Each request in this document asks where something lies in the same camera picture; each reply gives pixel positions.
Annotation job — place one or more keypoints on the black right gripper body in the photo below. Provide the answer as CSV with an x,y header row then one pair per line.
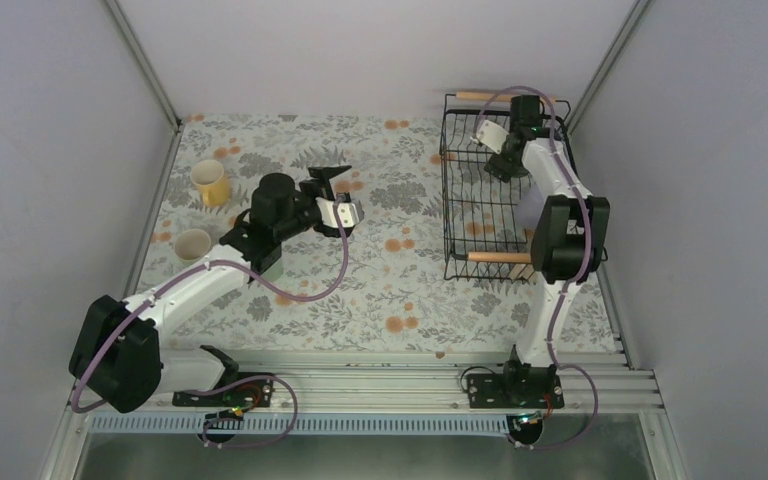
x,y
498,167

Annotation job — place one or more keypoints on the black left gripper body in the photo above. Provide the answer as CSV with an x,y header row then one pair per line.
x,y
310,187

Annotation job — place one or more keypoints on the yellow mug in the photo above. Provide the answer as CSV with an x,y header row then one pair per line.
x,y
210,179

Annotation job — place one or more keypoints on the light green mug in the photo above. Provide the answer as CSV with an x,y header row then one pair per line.
x,y
191,245

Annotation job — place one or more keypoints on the lavender plastic tumbler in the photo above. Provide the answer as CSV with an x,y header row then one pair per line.
x,y
529,208

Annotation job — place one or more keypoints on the green plastic tumbler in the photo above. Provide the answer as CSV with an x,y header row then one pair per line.
x,y
273,267

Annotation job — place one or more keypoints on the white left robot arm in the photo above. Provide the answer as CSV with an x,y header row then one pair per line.
x,y
120,358

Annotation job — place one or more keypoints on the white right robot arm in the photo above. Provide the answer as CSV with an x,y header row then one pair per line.
x,y
569,235

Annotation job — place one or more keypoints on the floral patterned table mat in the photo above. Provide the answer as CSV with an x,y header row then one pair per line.
x,y
394,296

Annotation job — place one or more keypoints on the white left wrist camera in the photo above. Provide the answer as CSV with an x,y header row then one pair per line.
x,y
336,215

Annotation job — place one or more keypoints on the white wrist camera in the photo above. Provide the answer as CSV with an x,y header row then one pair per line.
x,y
336,215
491,135

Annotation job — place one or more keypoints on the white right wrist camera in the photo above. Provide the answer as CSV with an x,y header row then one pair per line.
x,y
491,135

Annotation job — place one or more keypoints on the black wire dish rack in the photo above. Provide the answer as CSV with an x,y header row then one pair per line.
x,y
481,239

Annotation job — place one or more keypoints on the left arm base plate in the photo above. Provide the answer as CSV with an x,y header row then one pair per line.
x,y
241,390

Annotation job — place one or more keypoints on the right aluminium corner post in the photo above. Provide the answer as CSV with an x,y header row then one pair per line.
x,y
623,36

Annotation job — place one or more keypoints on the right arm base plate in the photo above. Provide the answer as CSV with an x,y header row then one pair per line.
x,y
539,389

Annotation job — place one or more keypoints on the aluminium rail base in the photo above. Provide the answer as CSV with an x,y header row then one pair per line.
x,y
419,382

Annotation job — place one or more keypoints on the aluminium corner frame post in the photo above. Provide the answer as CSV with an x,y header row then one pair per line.
x,y
136,50

